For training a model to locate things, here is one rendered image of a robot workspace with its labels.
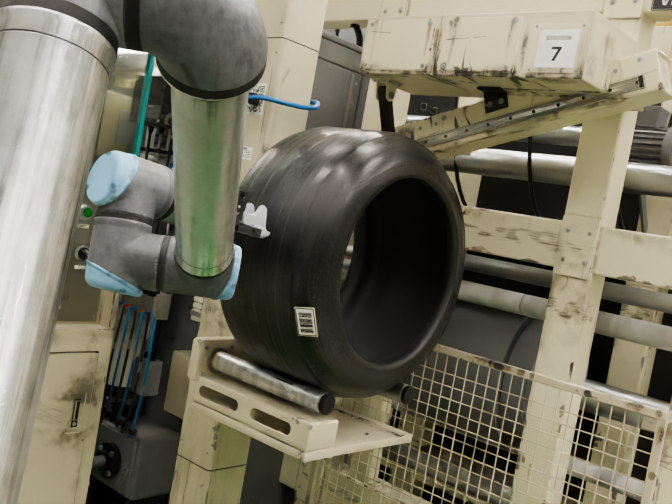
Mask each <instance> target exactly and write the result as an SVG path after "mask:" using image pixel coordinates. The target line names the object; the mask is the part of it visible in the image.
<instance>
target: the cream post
mask: <svg viewBox="0 0 672 504"><path fill-rule="evenodd" d="M327 2H328V0H255V3H256V5H257V6H258V9H259V11H260V14H261V16H262V19H263V21H264V25H265V28H266V32H267V39H268V54H267V63H266V69H265V72H264V75H263V77H262V79H261V80H260V82H259V83H268V84H267V90H266V96H270V97H274V98H277V99H281V100H284V101H289V102H293V103H297V104H302V105H309V104H310V99H311V93H312V87H313V81H314V76H315V70H316V64H317V59H318V52H319V47H320V42H321V36H322V30H323V25H324V19H325V13H326V7H327ZM307 116H308V110H302V109H296V108H292V107H287V106H283V105H279V104H276V103H272V102H269V101H264V107H263V113H262V115H252V114H246V124H245V134H244V144H243V147H252V148H253V149H252V155H251V160H245V159H242V163H241V173H240V183H239V186H240V184H241V182H242V181H243V179H244V177H245V176H246V174H247V173H248V172H249V170H250V169H251V168H252V166H253V165H254V164H255V163H256V161H257V160H258V159H259V158H260V157H261V156H262V155H263V154H264V153H265V152H266V151H267V150H269V149H270V148H271V147H272V146H273V145H275V144H276V143H278V142H279V141H281V140H282V139H284V138H286V137H288V136H290V135H293V134H295V133H298V132H301V131H305V127H306V121H307ZM197 337H233V335H232V333H231V331H230V329H229V327H228V325H227V322H226V320H225V317H224V314H223V311H222V307H221V302H220V299H218V300H212V299H210V298H205V297H204V300H203V306H202V312H201V319H200V326H199V331H198V336H197ZM195 383H196V381H193V380H191V379H190V382H189V388H188V394H187V400H186V406H185V412H184V418H183V423H182V429H181V435H180V441H179V447H178V454H177V459H176V464H175V470H174V476H173V482H172V488H171V494H170V500H169V504H239V503H240V497H241V492H242V486H243V480H244V475H245V469H246V463H247V458H248V452H249V446H250V440H251V437H250V436H248V435H246V434H244V433H241V432H239V431H237V430H235V429H233V428H231V427H229V426H227V425H225V424H223V423H221V422H218V421H216V420H214V419H212V418H210V417H208V416H206V415H204V414H202V413H200V412H197V411H195V410H193V409H191V404H192V401H195V400H193V394H194V389H195Z"/></svg>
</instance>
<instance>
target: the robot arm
mask: <svg viewBox="0 0 672 504"><path fill-rule="evenodd" d="M119 48H120V49H126V50H131V51H137V52H143V53H149V54H152V55H153V56H155V60H156V65H157V68H158V70H159V72H160V74H161V76H162V77H163V79H164V80H165V81H166V82H167V83H168V84H169V85H170V86H171V106H172V140H173V168H169V167H166V166H163V165H160V164H157V163H154V162H151V161H148V160H145V159H142V158H139V157H137V156H136V155H134V154H130V153H129V154H127V153H124V152H120V151H110V152H107V153H105V154H104V155H102V156H101V157H100V158H99V159H98V160H97V161H96V162H95V164H94V165H93V167H92V169H91V171H90V173H89V169H90V165H91V160H92V155H93V151H94V146H95V141H96V137H97V132H98V128H99V123H100V118H101V114H102V109H103V105H104V100H105V95H106V91H107V86H108V82H109V77H110V72H111V71H112V70H113V68H114V67H115V64H116V59H117V54H118V50H119ZM267 54H268V39H267V32H266V28H265V25H264V21H263V19H262V16H261V14H260V11H259V9H258V6H257V5H256V3H255V1H254V0H0V504H17V501H18V496H19V492H20V487H21V482H22V478H23V473H24V469H25V464H26V459H27V455H28V450H29V446H30V441H31V436H32V432H33V427H34V423H35V418H36V413H37V409H38V404H39V400H40V395H41V390H42V386H43V381H44V376H45V372H46V367H47V363H48V358H49V353H50V349H51V344H52V340H53V335H54V330H55V326H56V321H57V317H58V312H59V307H60V303H61V298H62V294H63V289H64V284H65V280H66V275H67V270H68V266H69V261H70V257H71V252H72V247H73V243H74V238H75V234H76V229H77V224H78V220H79V215H80V211H81V206H82V201H83V197H84V192H85V188H86V187H87V196H88V198H89V200H90V201H91V202H92V203H93V204H94V205H97V208H96V212H95V218H94V224H93V230H92V235H91V241H90V247H89V252H88V258H87V259H86V263H87V264H86V272H85V280H86V282H87V284H88V285H90V286H92V287H95V288H99V289H103V290H107V291H111V292H115V293H120V294H125V295H129V296H134V297H140V296H141V295H142V294H143V291H142V290H149V291H156V292H158V291H162V292H168V293H175V294H183V295H190V296H198V297H205V298H210V299H212V300H218V299H220V300H229V299H230V298H232V296H233V295H234V292H235V287H236V284H237V280H238V275H239V269H240V263H241V256H242V249H241V248H240V247H239V246H237V245H235V244H233V241H234V233H237V232H239V233H243V234H247V235H251V236H254V237H258V238H262V239H263V238H265V237H267V236H269V235H270V232H268V231H267V230H266V216H267V209H266V207H265V206H263V205H261V206H259V207H258V209H257V210H256V211H255V213H254V205H253V204H252V203H250V200H251V196H252V193H253V191H251V190H249V189H246V188H243V187H240V186H239V183H240V173H241V163H242V153H243V144H244V134H245V124H246V114H247V105H248V95H249V91H251V90H252V89H253V88H254V87H255V86H256V85H257V84H258V83H259V82H260V80H261V79H262V77H263V75H264V72H265V69H266V63H267ZM88 174H89V176H88ZM87 178H88V179H87ZM86 183H87V185H86ZM239 189H242V190H245V191H247V193H246V197H244V193H245V192H243V191H239ZM154 220H159V221H162V222H166V223H170V224H173V225H175V236H167V235H158V234H152V226H153V221H154Z"/></svg>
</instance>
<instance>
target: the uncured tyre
mask: <svg viewBox="0 0 672 504"><path fill-rule="evenodd" d="M240 187H243V188H246V189H249V190H251V191H253V193H252V196H251V200H250V203H252V204H253V205H254V213H255V211H256V210H257V209H258V207H259V206H261V205H263V206H265V207H266V209H267V216H266V230H267V231H268V232H270V235H269V236H267V237H265V238H263V239H262V238H258V237H254V236H251V235H247V234H243V233H239V232H237V233H234V241H233V244H235V245H237V246H239V247H240V248H241V249H242V256H241V263H240V269H239V275H238V280H237V284H236V287H235V292H234V295H233V296H232V298H230V299H229V300H220V302H221V307H222V311H223V314H224V317H225V320H226V322H227V325H228V327H229V329H230V331H231V333H232V335H233V337H234V338H235V340H236V341H237V343H238V344H239V346H240V347H241V348H242V349H243V350H244V351H245V352H246V353H247V354H248V355H249V356H250V357H251V358H252V359H253V360H254V361H255V362H256V363H257V364H259V365H260V366H262V367H264V368H267V369H269V370H272V371H275V372H277V373H280V374H282V375H285V376H288V377H290V378H293V379H295V380H298V381H301V382H303V383H306V384H308V385H311V386H314V387H316V388H319V389H321V390H324V391H327V392H329V393H331V394H333V395H334V397H340V398H366V397H371V396H375V395H377V394H380V393H382V392H384V391H386V390H388V389H390V388H392V387H393V386H395V385H396V384H397V383H399V382H400V381H402V380H403V379H404V378H406V377H407V376H409V375H410V374H411V373H412V372H414V371H415V370H416V369H417V368H418V367H419V366H420V365H421V364H422V363H423V362H424V361H425V359H426V358H427V357H428V356H429V355H430V353H431V352H432V351H433V349H434V348H435V346H436V345H437V343H438V341H439V340H440V338H441V336H442V334H443V332H444V331H445V329H446V326H447V324H448V322H449V320H450V317H451V315H452V312H453V310H454V307H455V304H456V301H457V297H458V294H459V290H460V286H461V281H462V276H463V269H464V261H465V226H464V218H463V212H462V208H461V204H460V200H459V197H458V195H457V192H456V190H455V187H454V185H453V183H452V182H451V180H450V178H449V176H448V174H447V172H446V171H445V169H444V167H443V165H442V164H441V162H440V161H439V160H438V158H437V157H436V156H435V155H434V154H433V153H432V152H431V151H430V150H429V149H428V148H427V147H426V146H424V145H423V144H421V143H419V142H418V141H415V140H413V139H411V138H409V137H407V136H405V135H402V134H399V133H395V132H388V131H377V130H365V129H353V128H341V127H328V126H327V127H316V128H311V129H308V130H305V131H301V132H298V133H295V134H293V135H290V136H288V137H286V138H284V139H282V140H281V141H279V142H278V143H276V144H275V145H273V146H272V147H271V148H270V149H269V150H267V151H266V152H265V153H264V154H263V155H262V156H261V157H260V158H259V159H258V160H257V161H256V163H255V164H254V165H253V166H252V168H251V169H250V170H249V172H248V173H247V174H246V176H245V177H244V179H243V181H242V182H241V184H240ZM353 231H354V245H353V253H352V258H351V263H350V266H349V270H348V273H347V276H346V278H345V281H344V283H343V285H342V287H341V289H340V281H341V273H342V267H343V262H344V257H345V253H346V250H347V247H348V244H349V241H350V238H351V236H352V233H353ZM294 307H308V308H314V309H315V317H316V325H317V333H318V337H312V336H299V335H298V330H297V323H296V316H295V308H294Z"/></svg>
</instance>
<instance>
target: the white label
mask: <svg viewBox="0 0 672 504"><path fill-rule="evenodd" d="M294 308H295V316H296V323H297V330H298V335H299V336H312V337H318V333H317V325H316V317H315V309H314V308H308V307H294Z"/></svg>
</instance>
